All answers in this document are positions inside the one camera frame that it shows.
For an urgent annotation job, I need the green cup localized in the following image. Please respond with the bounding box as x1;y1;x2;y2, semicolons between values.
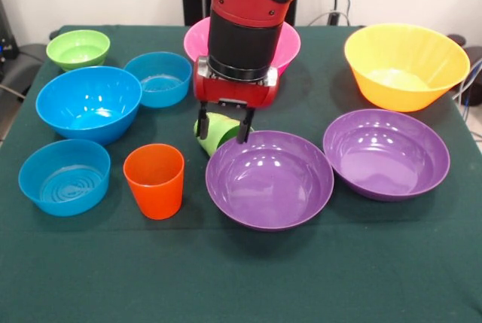
193;111;255;157

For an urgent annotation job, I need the small green bowl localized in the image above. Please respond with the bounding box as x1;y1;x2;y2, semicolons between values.
45;29;111;72

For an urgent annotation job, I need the yellow bowl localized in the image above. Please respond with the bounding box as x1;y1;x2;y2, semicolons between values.
343;23;471;113

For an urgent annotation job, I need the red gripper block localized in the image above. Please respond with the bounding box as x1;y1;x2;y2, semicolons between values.
192;55;282;145

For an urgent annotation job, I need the black grey equipment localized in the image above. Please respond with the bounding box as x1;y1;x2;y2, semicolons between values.
0;0;49;94

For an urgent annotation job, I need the pink bowl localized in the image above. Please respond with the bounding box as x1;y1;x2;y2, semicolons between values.
183;16;302;75

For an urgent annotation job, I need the small blue bowl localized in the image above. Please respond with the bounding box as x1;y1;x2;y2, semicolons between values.
123;51;194;108
17;139;111;218

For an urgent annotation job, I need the purple bowl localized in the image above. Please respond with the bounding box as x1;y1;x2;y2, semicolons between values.
322;108;451;203
205;130;335;233

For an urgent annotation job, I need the dark green tablecloth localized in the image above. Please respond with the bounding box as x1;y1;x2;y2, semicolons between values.
0;24;482;323

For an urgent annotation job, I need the large blue bowl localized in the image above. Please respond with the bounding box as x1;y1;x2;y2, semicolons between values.
35;66;143;146

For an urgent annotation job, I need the orange cup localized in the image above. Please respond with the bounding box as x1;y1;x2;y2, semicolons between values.
122;143;185;221

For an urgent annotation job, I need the blue cable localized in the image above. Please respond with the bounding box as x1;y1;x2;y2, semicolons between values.
453;57;482;109

